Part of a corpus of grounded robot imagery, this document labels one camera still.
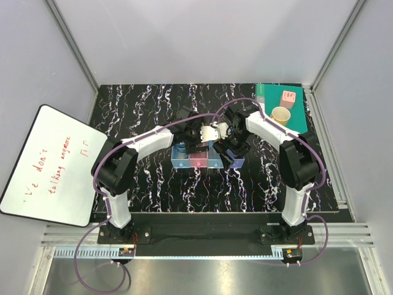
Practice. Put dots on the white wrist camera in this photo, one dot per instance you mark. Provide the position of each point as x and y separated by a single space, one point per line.
209 133
221 130

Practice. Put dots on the yellow mug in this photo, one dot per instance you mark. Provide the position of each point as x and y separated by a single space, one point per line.
281 115

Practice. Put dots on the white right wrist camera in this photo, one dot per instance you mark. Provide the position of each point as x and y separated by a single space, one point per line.
221 130

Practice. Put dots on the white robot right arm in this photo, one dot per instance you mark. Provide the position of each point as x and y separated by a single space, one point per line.
299 164

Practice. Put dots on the whiteboard with red writing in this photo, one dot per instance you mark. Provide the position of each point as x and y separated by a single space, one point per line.
51 180

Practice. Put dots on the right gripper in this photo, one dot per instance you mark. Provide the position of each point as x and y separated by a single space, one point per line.
222 145

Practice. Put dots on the pink cube box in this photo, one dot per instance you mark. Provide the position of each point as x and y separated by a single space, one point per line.
288 99

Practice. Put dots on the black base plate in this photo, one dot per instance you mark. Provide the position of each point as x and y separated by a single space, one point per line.
211 231

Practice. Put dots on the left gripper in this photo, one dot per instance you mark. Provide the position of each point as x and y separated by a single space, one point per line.
191 146

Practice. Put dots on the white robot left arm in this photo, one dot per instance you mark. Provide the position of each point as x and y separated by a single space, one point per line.
114 167

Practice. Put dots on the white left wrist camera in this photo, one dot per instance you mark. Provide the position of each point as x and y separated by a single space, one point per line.
209 133

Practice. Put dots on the aluminium cable duct rail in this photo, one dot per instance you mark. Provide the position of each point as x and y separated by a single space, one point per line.
171 252

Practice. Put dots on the light blue drawer box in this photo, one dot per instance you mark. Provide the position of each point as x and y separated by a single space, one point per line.
214 160

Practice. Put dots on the blue round jar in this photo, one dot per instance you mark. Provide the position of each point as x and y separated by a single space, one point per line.
181 149

